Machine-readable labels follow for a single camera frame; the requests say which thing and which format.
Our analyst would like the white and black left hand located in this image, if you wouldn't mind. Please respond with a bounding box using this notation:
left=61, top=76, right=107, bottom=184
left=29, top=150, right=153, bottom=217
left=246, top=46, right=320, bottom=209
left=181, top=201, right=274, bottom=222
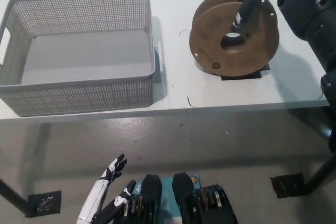
left=75, top=153, right=137, bottom=224

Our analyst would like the brown cardboard filament spool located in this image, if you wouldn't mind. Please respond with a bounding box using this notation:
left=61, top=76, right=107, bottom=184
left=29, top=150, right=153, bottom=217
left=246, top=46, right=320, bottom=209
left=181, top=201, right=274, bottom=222
left=189, top=0, right=279, bottom=76

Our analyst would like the black table leg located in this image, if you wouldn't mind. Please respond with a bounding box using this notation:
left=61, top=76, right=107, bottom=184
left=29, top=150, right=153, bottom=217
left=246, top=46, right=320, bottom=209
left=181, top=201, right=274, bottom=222
left=0, top=178, right=35, bottom=216
left=304, top=154, right=336, bottom=196

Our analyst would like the black and teal robot body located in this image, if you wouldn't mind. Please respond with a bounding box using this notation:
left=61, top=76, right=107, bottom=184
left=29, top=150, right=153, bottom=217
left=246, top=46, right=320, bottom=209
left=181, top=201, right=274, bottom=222
left=123, top=172, right=238, bottom=224

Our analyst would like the grey perforated plastic basket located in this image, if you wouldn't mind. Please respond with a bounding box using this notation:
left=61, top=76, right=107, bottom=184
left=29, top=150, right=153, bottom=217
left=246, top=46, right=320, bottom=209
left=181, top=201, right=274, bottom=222
left=0, top=0, right=166, bottom=118

